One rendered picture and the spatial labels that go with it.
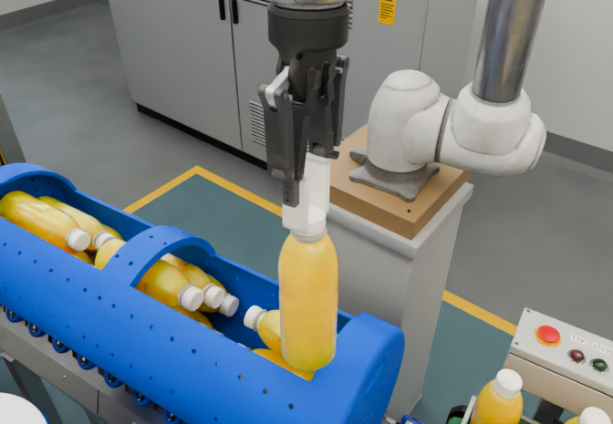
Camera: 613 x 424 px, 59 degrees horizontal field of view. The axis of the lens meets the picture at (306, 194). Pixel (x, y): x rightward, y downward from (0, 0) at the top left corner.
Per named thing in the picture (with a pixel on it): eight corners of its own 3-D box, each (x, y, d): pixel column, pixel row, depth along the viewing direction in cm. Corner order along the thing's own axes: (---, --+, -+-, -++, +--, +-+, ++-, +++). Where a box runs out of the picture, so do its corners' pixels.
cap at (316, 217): (313, 244, 59) (313, 231, 58) (284, 233, 61) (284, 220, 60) (332, 228, 62) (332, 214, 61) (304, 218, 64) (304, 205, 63)
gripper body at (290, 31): (298, -11, 54) (298, 79, 59) (246, 3, 48) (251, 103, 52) (366, -3, 51) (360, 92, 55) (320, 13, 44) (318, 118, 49)
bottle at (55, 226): (13, 184, 110) (75, 215, 103) (36, 201, 116) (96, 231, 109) (-10, 213, 108) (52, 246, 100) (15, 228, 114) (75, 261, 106)
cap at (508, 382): (523, 398, 86) (525, 390, 84) (499, 398, 85) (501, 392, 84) (514, 376, 89) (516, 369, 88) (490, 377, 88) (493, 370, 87)
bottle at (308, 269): (316, 377, 66) (317, 254, 57) (270, 354, 70) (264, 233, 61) (346, 343, 71) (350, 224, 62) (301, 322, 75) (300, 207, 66)
